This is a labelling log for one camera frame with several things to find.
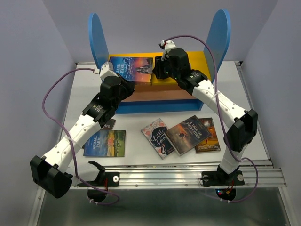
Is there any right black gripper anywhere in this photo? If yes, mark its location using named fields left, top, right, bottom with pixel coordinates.
left=151, top=53, right=179, bottom=81

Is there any Jane Eyre blue book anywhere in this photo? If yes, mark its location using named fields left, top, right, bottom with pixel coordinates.
left=109, top=56, right=153, bottom=85

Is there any A Tale of Two Cities book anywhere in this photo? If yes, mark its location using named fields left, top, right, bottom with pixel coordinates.
left=165, top=115, right=211, bottom=156

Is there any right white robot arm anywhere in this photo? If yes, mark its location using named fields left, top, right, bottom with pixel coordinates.
left=153, top=48, right=258, bottom=184

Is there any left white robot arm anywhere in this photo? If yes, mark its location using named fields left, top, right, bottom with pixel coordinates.
left=30, top=75, right=135, bottom=198

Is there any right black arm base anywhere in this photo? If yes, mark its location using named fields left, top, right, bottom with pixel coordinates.
left=199, top=170, right=245, bottom=202

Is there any blue and yellow wooden bookshelf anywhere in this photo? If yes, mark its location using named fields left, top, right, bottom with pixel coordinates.
left=88, top=9, right=231, bottom=113

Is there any dark Days to See book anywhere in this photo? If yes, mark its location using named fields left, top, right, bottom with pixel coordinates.
left=102, top=119, right=116, bottom=130

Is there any Little Women book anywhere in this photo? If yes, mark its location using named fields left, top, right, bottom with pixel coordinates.
left=141, top=118, right=174, bottom=160

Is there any Animal Farm book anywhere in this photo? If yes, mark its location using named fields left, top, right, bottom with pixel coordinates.
left=83, top=130, right=126, bottom=157

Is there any Edward Rulane brown book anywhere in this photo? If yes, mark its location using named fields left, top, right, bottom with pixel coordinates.
left=195, top=118, right=221, bottom=154

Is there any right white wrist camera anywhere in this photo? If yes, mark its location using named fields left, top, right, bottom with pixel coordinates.
left=159, top=40, right=176, bottom=55

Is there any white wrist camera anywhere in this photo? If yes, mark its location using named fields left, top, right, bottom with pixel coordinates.
left=93, top=61, right=118, bottom=81
left=159, top=40, right=176, bottom=55

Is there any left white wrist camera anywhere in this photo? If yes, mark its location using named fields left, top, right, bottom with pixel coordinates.
left=93, top=61, right=118, bottom=81

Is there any aluminium rail frame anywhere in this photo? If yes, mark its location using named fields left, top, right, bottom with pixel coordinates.
left=64, top=70, right=286, bottom=189

